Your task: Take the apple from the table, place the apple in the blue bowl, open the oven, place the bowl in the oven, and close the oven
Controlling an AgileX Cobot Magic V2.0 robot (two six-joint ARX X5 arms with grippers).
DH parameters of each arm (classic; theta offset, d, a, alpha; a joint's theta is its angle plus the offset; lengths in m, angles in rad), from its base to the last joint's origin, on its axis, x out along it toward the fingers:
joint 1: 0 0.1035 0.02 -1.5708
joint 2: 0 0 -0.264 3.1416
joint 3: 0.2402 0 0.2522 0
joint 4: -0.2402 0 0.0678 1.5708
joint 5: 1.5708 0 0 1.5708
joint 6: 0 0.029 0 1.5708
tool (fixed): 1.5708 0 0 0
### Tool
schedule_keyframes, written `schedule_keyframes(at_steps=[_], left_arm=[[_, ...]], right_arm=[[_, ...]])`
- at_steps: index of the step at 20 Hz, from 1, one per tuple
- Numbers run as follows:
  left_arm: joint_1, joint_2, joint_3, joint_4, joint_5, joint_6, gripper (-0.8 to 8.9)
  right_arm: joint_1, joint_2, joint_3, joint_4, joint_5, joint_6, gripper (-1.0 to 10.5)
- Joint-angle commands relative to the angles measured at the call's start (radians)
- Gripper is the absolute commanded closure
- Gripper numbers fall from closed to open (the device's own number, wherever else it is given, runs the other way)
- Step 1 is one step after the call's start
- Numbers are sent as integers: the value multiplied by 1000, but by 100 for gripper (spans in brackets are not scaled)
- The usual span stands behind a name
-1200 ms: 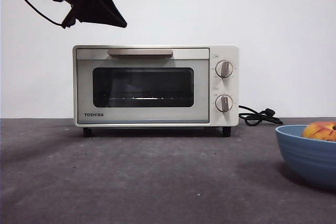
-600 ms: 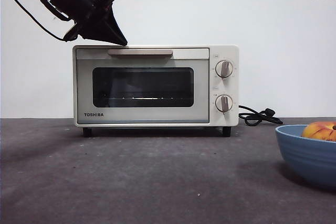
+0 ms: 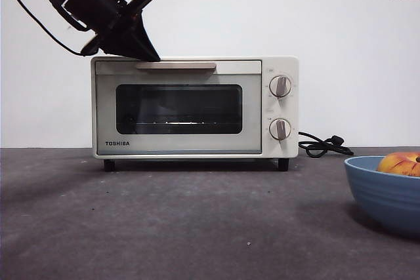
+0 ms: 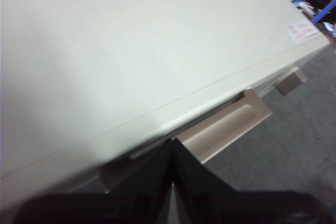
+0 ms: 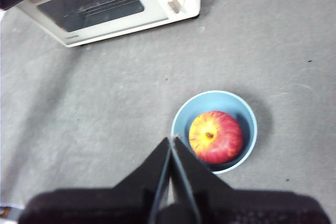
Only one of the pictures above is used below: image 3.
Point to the blue bowl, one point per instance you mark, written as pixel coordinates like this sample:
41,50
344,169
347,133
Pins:
387,198

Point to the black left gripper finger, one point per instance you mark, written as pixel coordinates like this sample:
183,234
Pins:
141,32
128,47

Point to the red apple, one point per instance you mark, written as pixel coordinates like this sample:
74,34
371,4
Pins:
400,165

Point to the beige oven knob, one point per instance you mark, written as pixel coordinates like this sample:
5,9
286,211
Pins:
280,128
280,86

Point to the cream toaster oven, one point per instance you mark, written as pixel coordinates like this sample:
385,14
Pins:
282,149

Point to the black oven foot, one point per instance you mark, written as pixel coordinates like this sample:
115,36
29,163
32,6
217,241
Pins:
109,165
283,164

